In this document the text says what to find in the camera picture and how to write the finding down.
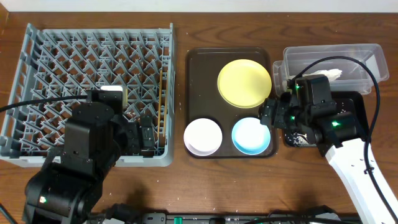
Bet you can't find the blue plastic bowl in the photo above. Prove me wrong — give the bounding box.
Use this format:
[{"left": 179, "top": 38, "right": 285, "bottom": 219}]
[{"left": 231, "top": 117, "right": 271, "bottom": 156}]

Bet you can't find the yellow plastic plate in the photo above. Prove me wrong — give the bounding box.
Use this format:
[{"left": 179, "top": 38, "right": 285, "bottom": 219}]
[{"left": 217, "top": 59, "right": 272, "bottom": 109}]

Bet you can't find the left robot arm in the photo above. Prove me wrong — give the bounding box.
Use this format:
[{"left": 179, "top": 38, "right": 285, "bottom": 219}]
[{"left": 22, "top": 90, "right": 154, "bottom": 223}]

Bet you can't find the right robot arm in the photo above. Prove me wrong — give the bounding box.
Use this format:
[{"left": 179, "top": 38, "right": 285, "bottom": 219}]
[{"left": 259, "top": 75, "right": 397, "bottom": 223}]

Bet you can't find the black waste tray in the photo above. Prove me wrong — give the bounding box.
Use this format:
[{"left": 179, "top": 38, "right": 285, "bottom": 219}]
[{"left": 282, "top": 91, "right": 369, "bottom": 147}]

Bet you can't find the pile of rice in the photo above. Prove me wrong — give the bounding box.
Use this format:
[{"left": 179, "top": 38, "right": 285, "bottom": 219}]
[{"left": 285, "top": 133, "right": 309, "bottom": 147}]

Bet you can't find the clear plastic bin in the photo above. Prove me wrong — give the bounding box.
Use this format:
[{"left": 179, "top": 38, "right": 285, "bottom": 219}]
[{"left": 273, "top": 44, "right": 389, "bottom": 96}]

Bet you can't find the grey plastic dish rack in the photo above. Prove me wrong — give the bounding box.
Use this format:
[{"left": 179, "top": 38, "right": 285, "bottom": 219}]
[{"left": 1, "top": 25, "right": 176, "bottom": 167}]

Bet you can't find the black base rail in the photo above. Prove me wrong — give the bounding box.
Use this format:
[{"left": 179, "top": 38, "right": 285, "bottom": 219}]
[{"left": 86, "top": 204, "right": 361, "bottom": 224}]

